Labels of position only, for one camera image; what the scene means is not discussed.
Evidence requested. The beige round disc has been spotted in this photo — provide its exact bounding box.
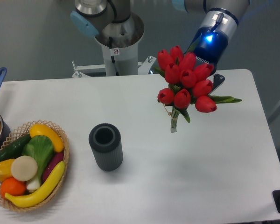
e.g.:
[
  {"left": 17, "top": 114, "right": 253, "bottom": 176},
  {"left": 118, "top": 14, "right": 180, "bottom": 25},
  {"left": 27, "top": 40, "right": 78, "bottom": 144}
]
[{"left": 11, "top": 156, "right": 38, "bottom": 182}]

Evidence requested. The purple sweet potato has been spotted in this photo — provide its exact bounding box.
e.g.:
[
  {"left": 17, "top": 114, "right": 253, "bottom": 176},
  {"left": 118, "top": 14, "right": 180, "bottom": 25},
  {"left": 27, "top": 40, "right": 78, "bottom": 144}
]
[{"left": 42, "top": 152, "right": 63, "bottom": 183}]

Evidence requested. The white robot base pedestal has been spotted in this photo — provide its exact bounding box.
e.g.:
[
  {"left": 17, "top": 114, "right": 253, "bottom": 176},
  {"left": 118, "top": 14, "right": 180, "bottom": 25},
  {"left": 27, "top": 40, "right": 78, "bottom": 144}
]
[{"left": 70, "top": 12, "right": 156, "bottom": 77}]

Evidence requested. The yellow squash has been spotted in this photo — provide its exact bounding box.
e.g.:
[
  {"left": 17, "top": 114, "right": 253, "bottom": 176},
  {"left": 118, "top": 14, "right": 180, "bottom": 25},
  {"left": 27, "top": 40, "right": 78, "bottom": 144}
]
[{"left": 29, "top": 123, "right": 64, "bottom": 153}]

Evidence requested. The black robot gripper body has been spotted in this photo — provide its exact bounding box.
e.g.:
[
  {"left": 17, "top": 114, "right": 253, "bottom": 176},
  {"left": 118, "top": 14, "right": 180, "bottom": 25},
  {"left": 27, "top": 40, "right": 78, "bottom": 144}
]
[{"left": 188, "top": 27, "right": 228, "bottom": 75}]

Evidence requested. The red tulip bouquet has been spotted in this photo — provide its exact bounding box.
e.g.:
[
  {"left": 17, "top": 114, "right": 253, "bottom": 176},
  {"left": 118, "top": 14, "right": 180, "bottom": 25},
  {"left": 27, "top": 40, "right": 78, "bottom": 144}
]
[{"left": 154, "top": 38, "right": 241, "bottom": 133}]

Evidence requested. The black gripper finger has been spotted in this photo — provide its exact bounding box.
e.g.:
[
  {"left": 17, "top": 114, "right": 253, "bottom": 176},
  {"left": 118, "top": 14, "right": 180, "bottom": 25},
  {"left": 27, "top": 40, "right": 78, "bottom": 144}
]
[{"left": 209, "top": 73, "right": 224, "bottom": 94}]

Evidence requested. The green cucumber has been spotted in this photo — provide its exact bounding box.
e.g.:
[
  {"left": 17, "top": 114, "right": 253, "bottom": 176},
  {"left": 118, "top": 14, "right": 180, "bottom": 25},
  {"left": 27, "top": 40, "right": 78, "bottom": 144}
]
[{"left": 0, "top": 134, "right": 31, "bottom": 162}]

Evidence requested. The woven wicker basket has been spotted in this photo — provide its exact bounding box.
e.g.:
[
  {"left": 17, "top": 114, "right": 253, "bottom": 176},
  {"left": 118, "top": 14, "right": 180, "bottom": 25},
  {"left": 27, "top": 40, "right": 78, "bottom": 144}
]
[{"left": 0, "top": 120, "right": 70, "bottom": 212}]

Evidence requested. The orange fruit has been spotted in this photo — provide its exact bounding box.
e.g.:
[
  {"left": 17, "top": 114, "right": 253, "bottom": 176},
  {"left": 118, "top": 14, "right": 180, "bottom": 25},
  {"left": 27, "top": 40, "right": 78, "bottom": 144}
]
[{"left": 0, "top": 177, "right": 26, "bottom": 198}]

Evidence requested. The dark grey ribbed vase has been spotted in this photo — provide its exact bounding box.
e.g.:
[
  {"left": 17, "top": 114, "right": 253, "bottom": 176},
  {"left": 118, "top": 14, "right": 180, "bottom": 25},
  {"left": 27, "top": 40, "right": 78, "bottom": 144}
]
[{"left": 88, "top": 123, "right": 123, "bottom": 171}]

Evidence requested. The green bok choy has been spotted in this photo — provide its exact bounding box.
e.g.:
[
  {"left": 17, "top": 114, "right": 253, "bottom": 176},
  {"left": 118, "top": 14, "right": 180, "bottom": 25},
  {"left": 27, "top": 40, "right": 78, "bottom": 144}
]
[{"left": 21, "top": 135, "right": 54, "bottom": 193}]

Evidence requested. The yellow bell pepper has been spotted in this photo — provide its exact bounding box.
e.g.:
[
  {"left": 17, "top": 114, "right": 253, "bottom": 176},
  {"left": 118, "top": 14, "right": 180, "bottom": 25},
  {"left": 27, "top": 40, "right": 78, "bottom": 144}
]
[{"left": 0, "top": 159, "right": 15, "bottom": 182}]

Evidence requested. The yellow banana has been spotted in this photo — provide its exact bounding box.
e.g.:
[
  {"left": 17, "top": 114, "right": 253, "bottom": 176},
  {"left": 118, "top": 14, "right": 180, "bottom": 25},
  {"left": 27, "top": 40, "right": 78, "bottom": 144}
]
[{"left": 5, "top": 161, "right": 65, "bottom": 208}]

